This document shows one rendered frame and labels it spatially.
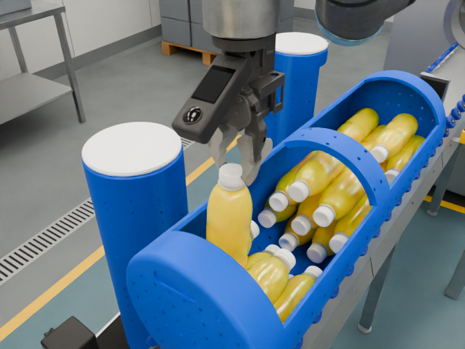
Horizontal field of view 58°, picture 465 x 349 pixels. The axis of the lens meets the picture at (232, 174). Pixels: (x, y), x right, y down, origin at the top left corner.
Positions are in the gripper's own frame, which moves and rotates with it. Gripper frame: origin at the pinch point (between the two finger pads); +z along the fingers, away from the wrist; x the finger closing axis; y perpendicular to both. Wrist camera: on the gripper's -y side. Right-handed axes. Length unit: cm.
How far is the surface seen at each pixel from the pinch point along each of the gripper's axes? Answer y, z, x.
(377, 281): 83, 98, -7
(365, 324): 83, 127, -7
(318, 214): 20.8, 19.6, -5.1
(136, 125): 33, 28, 62
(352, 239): 16.1, 17.5, -14.1
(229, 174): -1.2, -1.0, -0.4
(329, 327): 15.6, 43.8, -13.3
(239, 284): -8.9, 9.9, -7.8
